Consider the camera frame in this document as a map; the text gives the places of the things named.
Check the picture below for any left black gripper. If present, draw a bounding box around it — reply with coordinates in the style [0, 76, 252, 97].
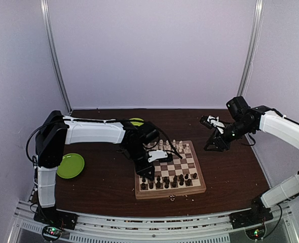
[125, 144, 156, 181]

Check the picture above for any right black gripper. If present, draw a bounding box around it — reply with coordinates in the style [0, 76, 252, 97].
[204, 119, 254, 152]

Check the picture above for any wooden chess board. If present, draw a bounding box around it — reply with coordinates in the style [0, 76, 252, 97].
[135, 140, 206, 199]

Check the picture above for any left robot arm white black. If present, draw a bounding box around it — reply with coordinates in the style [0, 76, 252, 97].
[35, 110, 159, 225]

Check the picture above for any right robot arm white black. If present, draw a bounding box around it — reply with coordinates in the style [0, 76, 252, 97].
[200, 96, 299, 224]

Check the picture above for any green bowl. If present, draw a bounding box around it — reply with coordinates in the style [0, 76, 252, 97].
[129, 117, 144, 127]

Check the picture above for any green plate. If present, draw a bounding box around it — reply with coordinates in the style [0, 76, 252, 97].
[57, 153, 85, 179]

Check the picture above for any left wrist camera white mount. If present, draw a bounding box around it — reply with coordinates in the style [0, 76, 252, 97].
[147, 150, 173, 163]

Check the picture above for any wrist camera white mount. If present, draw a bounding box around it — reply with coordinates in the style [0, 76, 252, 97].
[200, 115, 226, 134]
[147, 150, 173, 163]

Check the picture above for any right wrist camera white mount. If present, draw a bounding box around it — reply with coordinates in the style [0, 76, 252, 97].
[200, 115, 226, 134]

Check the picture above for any aluminium front rail frame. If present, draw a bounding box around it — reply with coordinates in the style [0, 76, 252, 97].
[12, 198, 296, 243]

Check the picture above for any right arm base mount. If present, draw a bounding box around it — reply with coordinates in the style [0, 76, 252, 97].
[230, 210, 274, 241]

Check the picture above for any right aluminium corner post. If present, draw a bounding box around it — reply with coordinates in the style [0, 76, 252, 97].
[237, 0, 264, 96]

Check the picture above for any aluminium corner post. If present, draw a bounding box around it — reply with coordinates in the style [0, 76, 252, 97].
[237, 0, 264, 96]
[40, 0, 73, 114]

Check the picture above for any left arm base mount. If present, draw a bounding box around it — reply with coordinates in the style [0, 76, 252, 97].
[33, 211, 78, 241]

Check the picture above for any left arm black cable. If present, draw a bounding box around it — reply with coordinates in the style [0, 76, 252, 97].
[25, 125, 66, 165]

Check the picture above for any left aluminium corner post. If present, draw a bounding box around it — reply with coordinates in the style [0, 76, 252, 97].
[40, 0, 73, 114]

